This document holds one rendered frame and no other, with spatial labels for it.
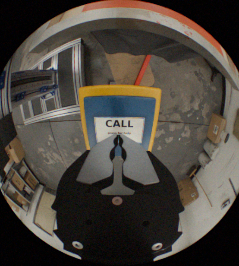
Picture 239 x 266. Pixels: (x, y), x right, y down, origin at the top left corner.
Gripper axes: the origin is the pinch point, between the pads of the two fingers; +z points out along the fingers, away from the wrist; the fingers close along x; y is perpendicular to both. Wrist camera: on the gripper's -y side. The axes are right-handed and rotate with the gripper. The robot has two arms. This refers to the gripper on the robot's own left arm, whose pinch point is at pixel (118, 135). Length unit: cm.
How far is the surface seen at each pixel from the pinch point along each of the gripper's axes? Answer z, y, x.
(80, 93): 3.0, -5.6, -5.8
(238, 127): 31, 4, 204
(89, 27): 1.4, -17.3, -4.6
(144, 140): 1.3, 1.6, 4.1
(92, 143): 1.2, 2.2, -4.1
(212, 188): 8, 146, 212
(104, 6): 2.8, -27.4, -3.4
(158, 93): 3.0, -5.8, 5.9
